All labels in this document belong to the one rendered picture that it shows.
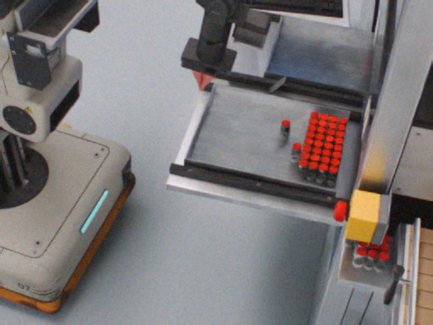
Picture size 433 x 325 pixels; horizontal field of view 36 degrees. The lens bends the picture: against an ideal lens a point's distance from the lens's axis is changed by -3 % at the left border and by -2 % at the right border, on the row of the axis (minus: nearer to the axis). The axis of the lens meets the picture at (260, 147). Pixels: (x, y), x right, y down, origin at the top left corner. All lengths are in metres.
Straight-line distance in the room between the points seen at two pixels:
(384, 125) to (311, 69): 0.60
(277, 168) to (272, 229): 1.01
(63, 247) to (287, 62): 0.91
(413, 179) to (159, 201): 1.44
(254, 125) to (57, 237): 0.83
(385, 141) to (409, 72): 0.17
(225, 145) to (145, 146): 1.23
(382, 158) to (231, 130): 0.45
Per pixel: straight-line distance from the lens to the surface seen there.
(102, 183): 2.30
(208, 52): 1.31
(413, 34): 1.10
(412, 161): 1.29
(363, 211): 1.29
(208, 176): 1.48
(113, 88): 3.04
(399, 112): 1.20
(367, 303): 1.70
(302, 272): 2.43
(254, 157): 1.54
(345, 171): 1.55
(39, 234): 2.19
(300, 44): 1.87
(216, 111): 1.64
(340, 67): 1.82
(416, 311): 1.31
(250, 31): 1.26
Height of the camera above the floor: 2.02
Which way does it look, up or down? 47 degrees down
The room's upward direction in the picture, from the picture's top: 7 degrees clockwise
